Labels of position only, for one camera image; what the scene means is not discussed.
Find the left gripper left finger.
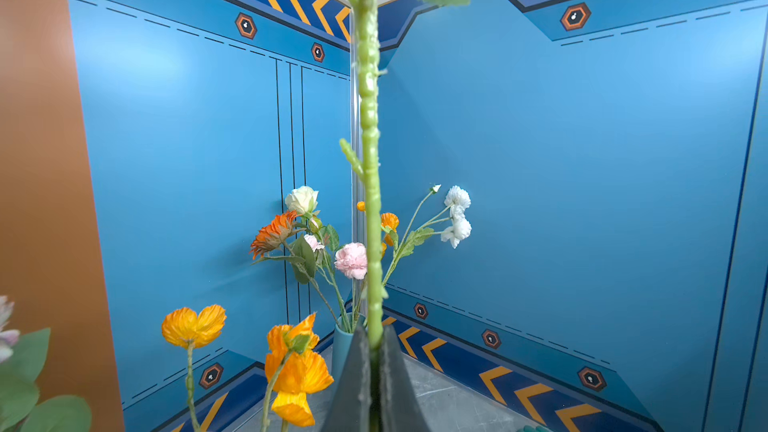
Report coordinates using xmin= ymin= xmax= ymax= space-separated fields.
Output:
xmin=321 ymin=327 xmax=372 ymax=432

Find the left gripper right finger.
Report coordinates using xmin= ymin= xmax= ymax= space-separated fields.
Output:
xmin=378 ymin=325 xmax=430 ymax=432

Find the teal ceramic vase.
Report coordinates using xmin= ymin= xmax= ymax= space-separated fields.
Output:
xmin=331 ymin=316 xmax=366 ymax=385

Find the pink ranunculus stem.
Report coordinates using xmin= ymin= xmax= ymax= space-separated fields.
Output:
xmin=303 ymin=233 xmax=370 ymax=328

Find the orange gerbera daisy stem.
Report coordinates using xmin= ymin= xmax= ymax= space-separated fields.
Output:
xmin=250 ymin=211 xmax=344 ymax=324

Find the yellow orange poppy stem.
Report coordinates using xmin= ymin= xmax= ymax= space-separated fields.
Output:
xmin=381 ymin=213 xmax=400 ymax=254

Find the white pink peony stem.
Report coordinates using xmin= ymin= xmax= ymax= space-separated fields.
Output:
xmin=382 ymin=184 xmax=472 ymax=285

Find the cream white rose stem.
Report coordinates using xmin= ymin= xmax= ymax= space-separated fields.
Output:
xmin=285 ymin=185 xmax=339 ymax=327

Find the yellow rose pink spray stem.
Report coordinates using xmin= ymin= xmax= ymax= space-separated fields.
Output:
xmin=1 ymin=296 xmax=92 ymax=432

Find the green rubber glove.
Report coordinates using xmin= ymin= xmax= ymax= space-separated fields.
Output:
xmin=518 ymin=425 xmax=551 ymax=432

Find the right aluminium corner post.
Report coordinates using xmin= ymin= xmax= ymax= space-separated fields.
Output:
xmin=349 ymin=12 xmax=366 ymax=243

